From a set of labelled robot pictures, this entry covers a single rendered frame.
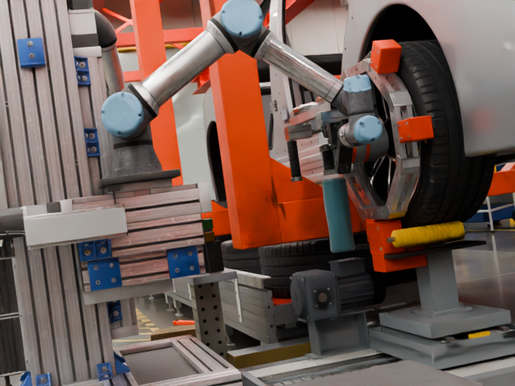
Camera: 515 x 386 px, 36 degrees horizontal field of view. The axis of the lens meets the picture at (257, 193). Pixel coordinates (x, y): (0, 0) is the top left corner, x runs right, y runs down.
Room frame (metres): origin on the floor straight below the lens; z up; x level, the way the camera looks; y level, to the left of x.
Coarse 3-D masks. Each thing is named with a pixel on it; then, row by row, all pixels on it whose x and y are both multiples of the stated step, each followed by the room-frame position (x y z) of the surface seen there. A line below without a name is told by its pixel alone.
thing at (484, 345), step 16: (384, 336) 2.84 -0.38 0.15; (400, 336) 2.84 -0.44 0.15; (416, 336) 2.71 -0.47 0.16; (448, 336) 2.56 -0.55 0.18; (464, 336) 2.69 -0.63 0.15; (480, 336) 2.55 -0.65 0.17; (496, 336) 2.56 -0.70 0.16; (512, 336) 2.58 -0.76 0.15; (384, 352) 2.86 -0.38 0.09; (400, 352) 2.73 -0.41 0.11; (416, 352) 2.61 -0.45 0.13; (432, 352) 2.50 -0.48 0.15; (448, 352) 2.51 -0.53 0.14; (464, 352) 2.53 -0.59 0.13; (480, 352) 2.54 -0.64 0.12; (496, 352) 2.56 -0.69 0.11; (512, 352) 2.58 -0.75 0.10
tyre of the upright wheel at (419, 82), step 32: (416, 64) 2.52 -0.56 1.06; (416, 96) 2.50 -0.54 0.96; (448, 96) 2.48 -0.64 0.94; (448, 128) 2.46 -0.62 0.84; (448, 160) 2.48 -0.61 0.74; (480, 160) 2.51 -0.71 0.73; (416, 192) 2.59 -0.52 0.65; (448, 192) 2.53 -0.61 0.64; (480, 192) 2.58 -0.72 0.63; (416, 224) 2.64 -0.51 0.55
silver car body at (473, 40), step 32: (352, 0) 3.03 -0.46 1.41; (384, 0) 2.77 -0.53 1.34; (416, 0) 2.55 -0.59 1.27; (448, 0) 2.36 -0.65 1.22; (480, 0) 2.20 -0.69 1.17; (512, 0) 2.06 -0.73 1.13; (352, 32) 3.13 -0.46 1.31; (448, 32) 2.39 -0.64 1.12; (480, 32) 2.22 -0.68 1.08; (512, 32) 2.08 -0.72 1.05; (320, 64) 5.82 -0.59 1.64; (352, 64) 3.11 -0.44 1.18; (480, 64) 2.25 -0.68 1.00; (512, 64) 2.10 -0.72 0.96; (288, 96) 4.02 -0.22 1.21; (480, 96) 2.27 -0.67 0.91; (512, 96) 2.12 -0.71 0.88; (480, 128) 2.29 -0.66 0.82; (512, 128) 2.14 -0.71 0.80; (288, 160) 4.06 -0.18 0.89; (320, 160) 3.58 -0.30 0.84; (512, 160) 5.08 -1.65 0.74; (224, 192) 6.03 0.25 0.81
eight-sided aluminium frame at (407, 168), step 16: (368, 64) 2.61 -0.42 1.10; (384, 80) 2.54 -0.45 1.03; (384, 96) 2.54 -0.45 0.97; (400, 96) 2.48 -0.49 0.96; (400, 112) 2.48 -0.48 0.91; (400, 144) 2.48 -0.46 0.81; (416, 144) 2.49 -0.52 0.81; (400, 160) 2.48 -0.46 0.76; (416, 160) 2.49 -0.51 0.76; (352, 176) 2.96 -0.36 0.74; (400, 176) 2.50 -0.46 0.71; (416, 176) 2.52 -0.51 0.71; (352, 192) 2.90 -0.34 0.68; (368, 192) 2.89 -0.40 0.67; (400, 192) 2.55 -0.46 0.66; (368, 208) 2.78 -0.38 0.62; (384, 208) 2.64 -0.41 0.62; (400, 208) 2.62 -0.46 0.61
